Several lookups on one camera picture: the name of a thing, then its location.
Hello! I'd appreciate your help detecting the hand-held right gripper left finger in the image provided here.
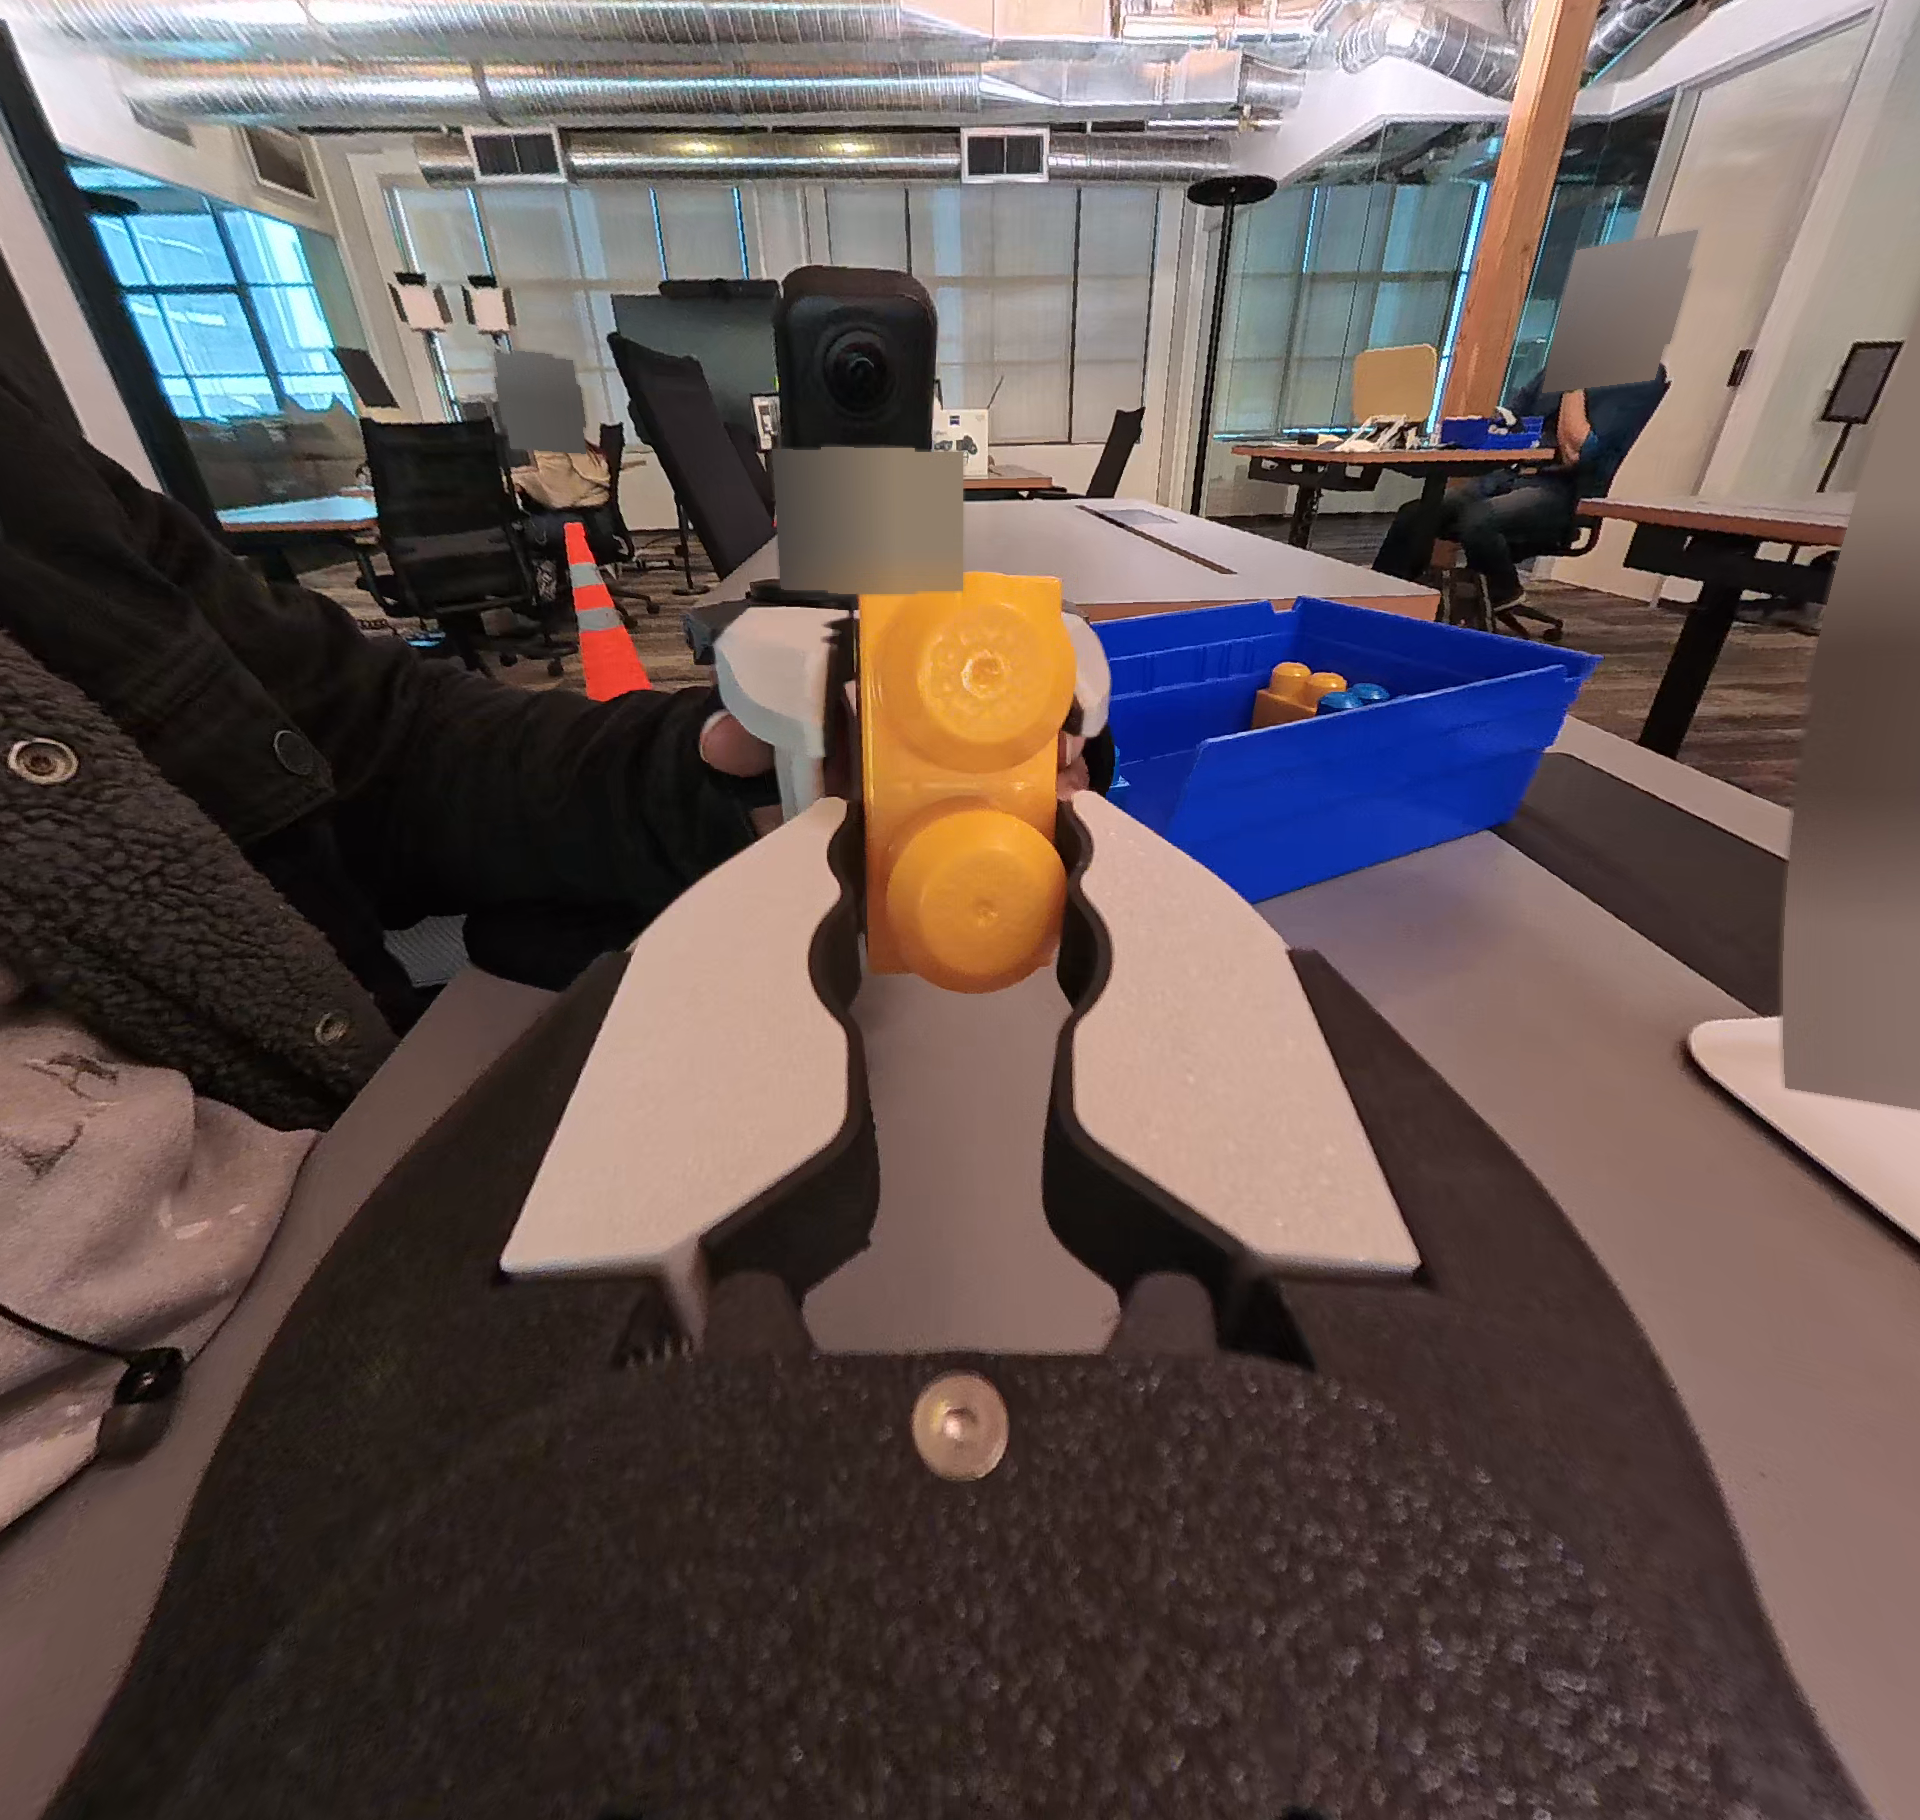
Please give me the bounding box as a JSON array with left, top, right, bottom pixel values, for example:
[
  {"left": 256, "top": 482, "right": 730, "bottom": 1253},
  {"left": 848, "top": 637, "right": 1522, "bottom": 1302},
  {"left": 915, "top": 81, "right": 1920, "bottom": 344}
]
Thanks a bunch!
[{"left": 499, "top": 796, "right": 880, "bottom": 1343}]

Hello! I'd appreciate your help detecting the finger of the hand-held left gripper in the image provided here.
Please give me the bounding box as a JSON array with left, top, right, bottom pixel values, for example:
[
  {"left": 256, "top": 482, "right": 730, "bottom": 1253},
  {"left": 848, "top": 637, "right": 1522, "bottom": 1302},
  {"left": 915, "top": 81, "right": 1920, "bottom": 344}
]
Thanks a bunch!
[
  {"left": 1056, "top": 612, "right": 1115, "bottom": 743},
  {"left": 713, "top": 602, "right": 859, "bottom": 812}
]

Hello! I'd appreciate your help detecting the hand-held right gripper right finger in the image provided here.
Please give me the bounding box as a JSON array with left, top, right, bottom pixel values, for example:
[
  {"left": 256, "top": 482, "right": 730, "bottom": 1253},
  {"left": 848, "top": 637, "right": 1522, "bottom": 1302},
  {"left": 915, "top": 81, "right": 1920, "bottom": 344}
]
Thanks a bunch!
[{"left": 1045, "top": 796, "right": 1424, "bottom": 1327}]

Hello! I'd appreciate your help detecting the orange two-stud mega block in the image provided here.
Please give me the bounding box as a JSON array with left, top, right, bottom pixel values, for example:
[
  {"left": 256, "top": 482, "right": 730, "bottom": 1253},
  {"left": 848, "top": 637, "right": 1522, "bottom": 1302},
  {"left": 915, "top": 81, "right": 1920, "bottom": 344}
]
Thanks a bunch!
[{"left": 856, "top": 570, "right": 1075, "bottom": 995}]

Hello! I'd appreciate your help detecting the pile of colourful mega blocks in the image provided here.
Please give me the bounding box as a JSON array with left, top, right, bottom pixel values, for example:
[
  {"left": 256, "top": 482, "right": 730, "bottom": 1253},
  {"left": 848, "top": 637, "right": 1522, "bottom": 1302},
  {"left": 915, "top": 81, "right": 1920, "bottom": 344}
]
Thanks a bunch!
[{"left": 1252, "top": 663, "right": 1400, "bottom": 731}]

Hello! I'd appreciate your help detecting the person's left forearm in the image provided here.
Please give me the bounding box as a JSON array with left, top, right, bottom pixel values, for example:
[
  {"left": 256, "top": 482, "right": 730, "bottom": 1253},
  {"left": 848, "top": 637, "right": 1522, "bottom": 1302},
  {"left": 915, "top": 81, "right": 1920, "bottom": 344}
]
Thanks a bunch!
[{"left": 323, "top": 635, "right": 758, "bottom": 995}]

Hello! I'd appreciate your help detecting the person's left hand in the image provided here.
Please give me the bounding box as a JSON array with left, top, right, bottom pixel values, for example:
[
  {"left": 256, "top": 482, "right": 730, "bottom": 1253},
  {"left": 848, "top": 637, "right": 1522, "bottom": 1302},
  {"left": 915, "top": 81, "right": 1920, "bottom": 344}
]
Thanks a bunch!
[{"left": 697, "top": 706, "right": 1095, "bottom": 806}]

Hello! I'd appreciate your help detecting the large dark display screen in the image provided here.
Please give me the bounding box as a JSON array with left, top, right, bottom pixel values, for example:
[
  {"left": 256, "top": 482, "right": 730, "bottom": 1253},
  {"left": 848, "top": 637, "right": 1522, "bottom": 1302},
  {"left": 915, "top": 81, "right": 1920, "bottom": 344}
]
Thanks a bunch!
[{"left": 612, "top": 281, "right": 786, "bottom": 400}]

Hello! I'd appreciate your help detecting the orange traffic cone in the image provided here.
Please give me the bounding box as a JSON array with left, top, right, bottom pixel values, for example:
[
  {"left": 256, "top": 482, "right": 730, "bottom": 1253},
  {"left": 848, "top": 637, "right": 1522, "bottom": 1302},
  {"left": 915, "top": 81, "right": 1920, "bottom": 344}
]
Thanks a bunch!
[{"left": 562, "top": 522, "right": 656, "bottom": 705}]

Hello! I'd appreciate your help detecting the black tilted panel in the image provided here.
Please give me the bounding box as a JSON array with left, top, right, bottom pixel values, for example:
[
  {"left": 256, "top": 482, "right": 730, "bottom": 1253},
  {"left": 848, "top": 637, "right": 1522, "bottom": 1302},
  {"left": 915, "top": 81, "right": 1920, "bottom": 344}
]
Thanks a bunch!
[{"left": 607, "top": 336, "right": 777, "bottom": 587}]

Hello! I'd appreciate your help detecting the black floor lamp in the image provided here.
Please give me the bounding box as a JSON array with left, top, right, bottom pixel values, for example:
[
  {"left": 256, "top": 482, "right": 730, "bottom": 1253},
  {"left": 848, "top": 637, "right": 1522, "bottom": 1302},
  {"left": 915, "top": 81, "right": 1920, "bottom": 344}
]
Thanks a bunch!
[{"left": 1188, "top": 175, "right": 1280, "bottom": 521}]

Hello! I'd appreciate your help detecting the black fleece jacket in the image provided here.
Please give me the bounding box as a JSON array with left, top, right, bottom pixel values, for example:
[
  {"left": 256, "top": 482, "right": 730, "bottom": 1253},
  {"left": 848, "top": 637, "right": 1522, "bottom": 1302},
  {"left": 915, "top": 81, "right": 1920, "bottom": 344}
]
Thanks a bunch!
[{"left": 0, "top": 261, "right": 440, "bottom": 1134}]

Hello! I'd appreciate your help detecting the grey hooded sweatshirt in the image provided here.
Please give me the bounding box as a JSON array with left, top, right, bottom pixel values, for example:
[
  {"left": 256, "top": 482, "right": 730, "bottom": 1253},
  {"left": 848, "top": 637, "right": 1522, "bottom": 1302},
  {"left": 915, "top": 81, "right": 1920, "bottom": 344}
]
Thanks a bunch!
[{"left": 0, "top": 973, "right": 326, "bottom": 1534}]

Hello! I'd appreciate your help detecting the framed floor sign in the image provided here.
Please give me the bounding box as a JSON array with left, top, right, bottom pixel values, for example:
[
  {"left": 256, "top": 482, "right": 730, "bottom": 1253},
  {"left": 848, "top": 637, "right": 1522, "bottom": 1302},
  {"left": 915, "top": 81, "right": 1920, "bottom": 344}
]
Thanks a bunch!
[{"left": 1822, "top": 341, "right": 1906, "bottom": 497}]

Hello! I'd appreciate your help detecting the silver ceiling air duct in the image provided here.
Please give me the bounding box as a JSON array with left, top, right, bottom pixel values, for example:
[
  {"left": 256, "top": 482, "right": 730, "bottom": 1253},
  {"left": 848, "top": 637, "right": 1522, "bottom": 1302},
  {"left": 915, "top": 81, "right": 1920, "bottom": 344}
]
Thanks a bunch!
[{"left": 0, "top": 0, "right": 1309, "bottom": 130}]

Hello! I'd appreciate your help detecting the wooden support post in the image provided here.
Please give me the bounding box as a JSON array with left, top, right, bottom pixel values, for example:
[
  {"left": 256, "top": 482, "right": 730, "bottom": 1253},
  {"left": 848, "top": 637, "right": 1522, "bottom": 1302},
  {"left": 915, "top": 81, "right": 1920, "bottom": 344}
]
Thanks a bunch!
[{"left": 1442, "top": 0, "right": 1631, "bottom": 422}]

